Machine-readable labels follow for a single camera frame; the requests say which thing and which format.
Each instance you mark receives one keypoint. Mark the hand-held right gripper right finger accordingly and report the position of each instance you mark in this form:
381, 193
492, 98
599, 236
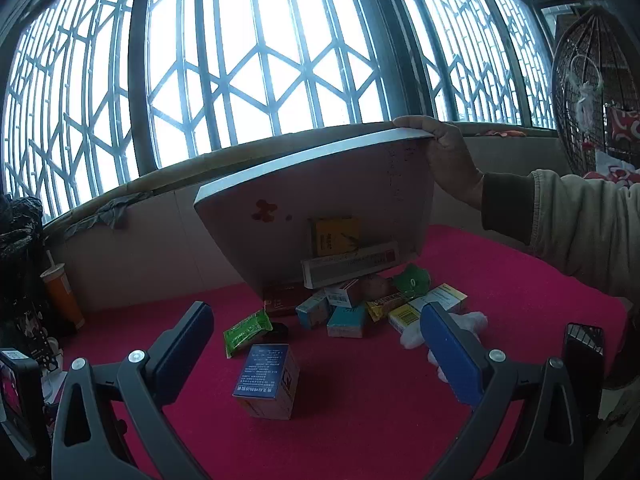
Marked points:
450, 355

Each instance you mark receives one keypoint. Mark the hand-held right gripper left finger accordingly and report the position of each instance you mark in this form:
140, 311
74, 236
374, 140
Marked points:
182, 350

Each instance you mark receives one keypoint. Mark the white plush toy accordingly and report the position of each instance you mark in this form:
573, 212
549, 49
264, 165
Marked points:
467, 322

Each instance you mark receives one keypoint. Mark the white yellow box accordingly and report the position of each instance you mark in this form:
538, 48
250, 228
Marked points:
430, 305

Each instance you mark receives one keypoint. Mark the green tea packet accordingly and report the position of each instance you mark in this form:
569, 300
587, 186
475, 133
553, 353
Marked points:
247, 332

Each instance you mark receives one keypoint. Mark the long red box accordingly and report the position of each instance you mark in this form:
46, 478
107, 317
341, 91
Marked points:
282, 301

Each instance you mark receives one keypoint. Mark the white red medicine box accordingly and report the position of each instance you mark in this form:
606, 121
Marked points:
342, 294

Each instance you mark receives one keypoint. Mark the long white box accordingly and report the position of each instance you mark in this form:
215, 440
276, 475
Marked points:
350, 265

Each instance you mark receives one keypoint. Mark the yellow green box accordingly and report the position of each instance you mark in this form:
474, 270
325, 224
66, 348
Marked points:
332, 237

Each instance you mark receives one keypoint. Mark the white cardboard tray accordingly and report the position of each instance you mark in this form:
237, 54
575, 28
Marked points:
350, 190

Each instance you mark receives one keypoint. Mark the person's right forearm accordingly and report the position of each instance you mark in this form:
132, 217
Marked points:
575, 220

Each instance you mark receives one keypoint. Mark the person's right hand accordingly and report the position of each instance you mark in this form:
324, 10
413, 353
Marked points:
452, 160

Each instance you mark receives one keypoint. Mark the yellow snack packet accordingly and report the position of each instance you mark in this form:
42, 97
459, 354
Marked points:
385, 306

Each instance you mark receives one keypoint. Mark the teal box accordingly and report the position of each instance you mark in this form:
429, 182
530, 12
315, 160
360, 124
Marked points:
347, 321

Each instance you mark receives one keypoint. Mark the orange drink cup with straw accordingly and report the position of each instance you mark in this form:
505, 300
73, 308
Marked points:
62, 295

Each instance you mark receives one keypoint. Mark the white paw print stand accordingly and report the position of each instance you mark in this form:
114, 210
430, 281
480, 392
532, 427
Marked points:
50, 360

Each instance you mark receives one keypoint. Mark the light blue small box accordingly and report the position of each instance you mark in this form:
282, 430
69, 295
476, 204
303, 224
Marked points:
312, 311

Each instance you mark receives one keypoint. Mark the grey cloth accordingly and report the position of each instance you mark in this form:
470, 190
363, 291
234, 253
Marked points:
112, 212

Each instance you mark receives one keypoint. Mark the dark patterned cloth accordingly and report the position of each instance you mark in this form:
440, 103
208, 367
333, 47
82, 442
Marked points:
20, 260

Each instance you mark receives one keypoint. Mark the orange cloth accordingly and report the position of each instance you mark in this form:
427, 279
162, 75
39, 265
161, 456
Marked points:
502, 133

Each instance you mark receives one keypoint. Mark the large red patterned cushion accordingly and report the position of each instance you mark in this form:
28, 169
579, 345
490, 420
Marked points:
620, 175

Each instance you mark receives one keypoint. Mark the white dreamcatcher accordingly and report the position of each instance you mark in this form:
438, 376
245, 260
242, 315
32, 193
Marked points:
584, 105

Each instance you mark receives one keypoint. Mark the small red patterned cushion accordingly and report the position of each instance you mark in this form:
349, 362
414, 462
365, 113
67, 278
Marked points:
625, 125

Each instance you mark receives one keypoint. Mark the window with metal grille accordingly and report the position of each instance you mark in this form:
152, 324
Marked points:
260, 50

